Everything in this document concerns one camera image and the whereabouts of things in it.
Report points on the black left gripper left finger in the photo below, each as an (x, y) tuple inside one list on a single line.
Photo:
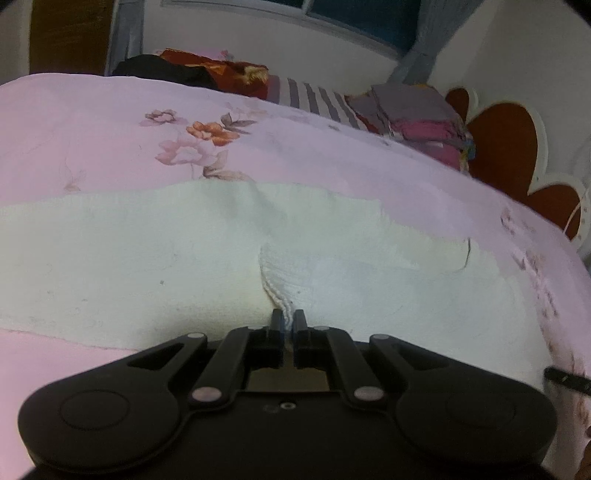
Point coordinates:
[(266, 345)]

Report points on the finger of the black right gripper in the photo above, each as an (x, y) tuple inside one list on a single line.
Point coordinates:
[(574, 382)]

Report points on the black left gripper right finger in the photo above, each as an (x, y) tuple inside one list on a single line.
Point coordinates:
[(309, 344)]

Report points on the white knitted small garment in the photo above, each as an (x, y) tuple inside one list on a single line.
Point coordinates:
[(130, 269)]

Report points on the stack of folded clothes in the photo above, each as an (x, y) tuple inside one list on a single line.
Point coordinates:
[(419, 117)]

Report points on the grey striped pillow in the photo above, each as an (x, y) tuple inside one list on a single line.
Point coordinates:
[(312, 99)]

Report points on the red heart-shaped headboard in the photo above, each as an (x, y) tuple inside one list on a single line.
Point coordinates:
[(511, 155)]

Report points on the red orange patterned cloth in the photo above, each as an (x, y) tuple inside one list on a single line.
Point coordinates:
[(236, 77)]

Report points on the black cloth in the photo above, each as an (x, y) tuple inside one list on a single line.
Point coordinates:
[(153, 67)]

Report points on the grey curtain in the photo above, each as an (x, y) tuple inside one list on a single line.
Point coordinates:
[(438, 21)]

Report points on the brown wooden door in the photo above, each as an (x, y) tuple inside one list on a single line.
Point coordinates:
[(70, 36)]

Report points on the window with white frame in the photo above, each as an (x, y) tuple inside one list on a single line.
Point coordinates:
[(388, 27)]

